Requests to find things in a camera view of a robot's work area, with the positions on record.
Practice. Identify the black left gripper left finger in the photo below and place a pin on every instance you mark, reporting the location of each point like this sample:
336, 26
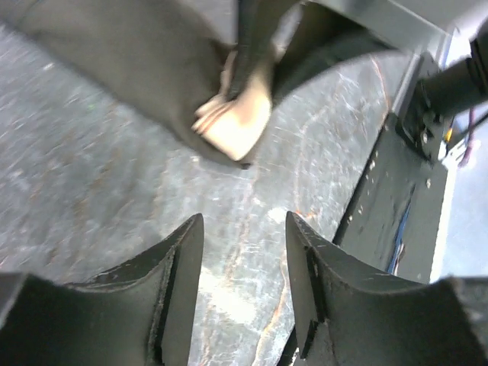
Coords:
140, 312

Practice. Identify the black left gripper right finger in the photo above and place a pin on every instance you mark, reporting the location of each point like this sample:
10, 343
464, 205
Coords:
347, 312

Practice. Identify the olive grey underwear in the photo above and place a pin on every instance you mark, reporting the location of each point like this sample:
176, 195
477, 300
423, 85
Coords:
163, 58

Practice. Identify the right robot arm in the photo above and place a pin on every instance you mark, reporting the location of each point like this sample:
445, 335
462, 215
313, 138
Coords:
434, 96

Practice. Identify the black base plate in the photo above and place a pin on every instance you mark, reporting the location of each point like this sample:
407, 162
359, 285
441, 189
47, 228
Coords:
399, 196

